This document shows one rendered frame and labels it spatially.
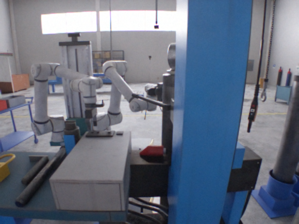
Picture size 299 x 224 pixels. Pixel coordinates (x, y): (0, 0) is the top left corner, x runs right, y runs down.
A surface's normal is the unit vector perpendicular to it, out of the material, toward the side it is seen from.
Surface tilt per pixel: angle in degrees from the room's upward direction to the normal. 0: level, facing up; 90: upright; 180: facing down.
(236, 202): 90
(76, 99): 90
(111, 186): 90
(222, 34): 90
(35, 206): 0
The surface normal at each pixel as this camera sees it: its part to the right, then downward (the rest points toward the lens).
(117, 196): 0.04, 0.27
